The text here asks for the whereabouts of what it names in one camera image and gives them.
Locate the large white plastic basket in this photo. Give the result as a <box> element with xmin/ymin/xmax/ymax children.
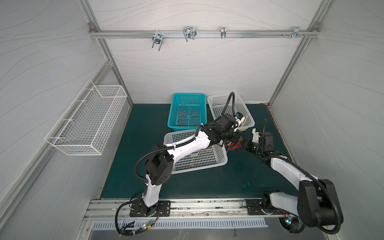
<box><xmin>164</xmin><ymin>130</ymin><xmax>228</xmax><ymax>175</ymax></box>

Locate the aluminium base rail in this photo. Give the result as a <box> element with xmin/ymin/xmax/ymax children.
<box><xmin>83</xmin><ymin>193</ymin><xmax>298</xmax><ymax>221</ymax></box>

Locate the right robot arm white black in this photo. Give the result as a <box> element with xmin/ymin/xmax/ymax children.
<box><xmin>244</xmin><ymin>127</ymin><xmax>344</xmax><ymax>235</ymax></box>

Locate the red wire bundle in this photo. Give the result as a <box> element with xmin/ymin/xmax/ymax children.
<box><xmin>224</xmin><ymin>138</ymin><xmax>244</xmax><ymax>152</ymax></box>

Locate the metal U-bolt clamp middle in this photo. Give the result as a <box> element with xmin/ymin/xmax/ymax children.
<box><xmin>183</xmin><ymin>27</ymin><xmax>197</xmax><ymax>42</ymax></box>

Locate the metal bracket on rail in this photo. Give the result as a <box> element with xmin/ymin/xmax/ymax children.
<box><xmin>221</xmin><ymin>27</ymin><xmax>227</xmax><ymax>39</ymax></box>

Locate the metal U-bolt clamp left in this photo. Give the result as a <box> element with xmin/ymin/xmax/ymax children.
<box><xmin>152</xmin><ymin>33</ymin><xmax>164</xmax><ymax>51</ymax></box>

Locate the metal bolt clamp right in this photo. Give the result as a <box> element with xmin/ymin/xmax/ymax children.
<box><xmin>282</xmin><ymin>27</ymin><xmax>309</xmax><ymax>39</ymax></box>

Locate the white slotted cable duct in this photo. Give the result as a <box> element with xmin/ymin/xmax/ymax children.
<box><xmin>92</xmin><ymin>217</ymin><xmax>268</xmax><ymax>231</ymax></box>

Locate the metal u-bolt clamp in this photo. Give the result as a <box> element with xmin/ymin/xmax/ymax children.
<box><xmin>152</xmin><ymin>33</ymin><xmax>164</xmax><ymax>51</ymax></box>
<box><xmin>183</xmin><ymin>27</ymin><xmax>197</xmax><ymax>42</ymax></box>

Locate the white wire wall basket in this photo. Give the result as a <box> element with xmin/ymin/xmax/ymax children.
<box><xmin>45</xmin><ymin>80</ymin><xmax>127</xmax><ymax>156</ymax></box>

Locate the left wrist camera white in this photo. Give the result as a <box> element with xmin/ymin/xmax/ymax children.
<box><xmin>235</xmin><ymin>112</ymin><xmax>248</xmax><ymax>130</ymax></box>

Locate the small white plastic basket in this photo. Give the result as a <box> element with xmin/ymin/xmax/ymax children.
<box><xmin>207</xmin><ymin>93</ymin><xmax>255</xmax><ymax>132</ymax></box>

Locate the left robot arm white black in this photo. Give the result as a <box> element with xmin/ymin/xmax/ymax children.
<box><xmin>134</xmin><ymin>92</ymin><xmax>245</xmax><ymax>208</ymax></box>

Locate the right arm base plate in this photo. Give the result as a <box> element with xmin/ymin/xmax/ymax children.
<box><xmin>241</xmin><ymin>199</ymin><xmax>284</xmax><ymax>216</ymax></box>

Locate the teal plastic basket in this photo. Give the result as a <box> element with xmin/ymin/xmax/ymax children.
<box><xmin>168</xmin><ymin>93</ymin><xmax>207</xmax><ymax>131</ymax></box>

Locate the left base cable bundle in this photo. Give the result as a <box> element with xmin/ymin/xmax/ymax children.
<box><xmin>114</xmin><ymin>193</ymin><xmax>161</xmax><ymax>237</ymax></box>

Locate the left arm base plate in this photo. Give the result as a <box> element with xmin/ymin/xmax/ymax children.
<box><xmin>130</xmin><ymin>200</ymin><xmax>171</xmax><ymax>218</ymax></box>

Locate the horizontal aluminium rail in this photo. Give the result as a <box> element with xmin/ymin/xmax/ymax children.
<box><xmin>90</xmin><ymin>29</ymin><xmax>321</xmax><ymax>39</ymax></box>

